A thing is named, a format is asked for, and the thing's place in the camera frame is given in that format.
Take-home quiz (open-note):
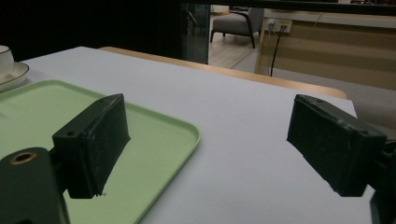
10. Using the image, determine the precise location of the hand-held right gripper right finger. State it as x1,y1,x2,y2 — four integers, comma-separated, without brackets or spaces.
286,93,388,198

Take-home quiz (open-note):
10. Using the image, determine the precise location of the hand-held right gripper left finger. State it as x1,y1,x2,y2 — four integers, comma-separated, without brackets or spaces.
51,93,132,200

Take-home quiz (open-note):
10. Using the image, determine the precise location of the light green plastic tray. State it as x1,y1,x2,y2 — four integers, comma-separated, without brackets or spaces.
0,79,202,224

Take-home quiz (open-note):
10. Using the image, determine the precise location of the wooden cabinet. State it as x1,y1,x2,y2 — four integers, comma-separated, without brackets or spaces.
254,8,396,91

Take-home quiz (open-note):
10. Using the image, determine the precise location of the white saucer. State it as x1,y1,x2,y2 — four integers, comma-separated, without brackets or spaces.
0,61,30,93

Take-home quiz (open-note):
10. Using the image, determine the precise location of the white cup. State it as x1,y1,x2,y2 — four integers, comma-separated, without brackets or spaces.
0,45,16,76

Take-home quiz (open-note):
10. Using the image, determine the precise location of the grey armchair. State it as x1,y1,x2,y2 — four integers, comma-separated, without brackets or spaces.
209,7,265,49

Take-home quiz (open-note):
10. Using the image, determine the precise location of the glass partition panel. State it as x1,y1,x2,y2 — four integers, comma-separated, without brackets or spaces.
182,3,211,65

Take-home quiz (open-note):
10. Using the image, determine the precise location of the black cable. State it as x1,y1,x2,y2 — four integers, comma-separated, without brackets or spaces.
269,25,288,77

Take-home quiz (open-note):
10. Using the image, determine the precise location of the white wall socket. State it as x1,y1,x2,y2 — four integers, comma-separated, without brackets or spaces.
266,18,293,34

